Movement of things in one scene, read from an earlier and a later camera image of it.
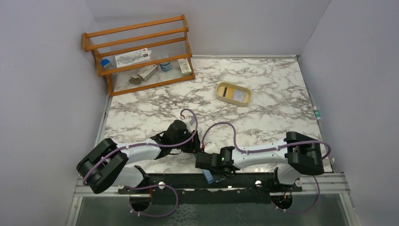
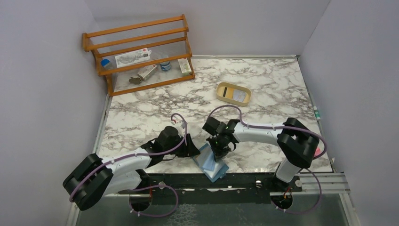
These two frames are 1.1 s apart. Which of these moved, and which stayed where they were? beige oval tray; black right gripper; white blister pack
Moved: black right gripper
Stayed: white blister pack; beige oval tray
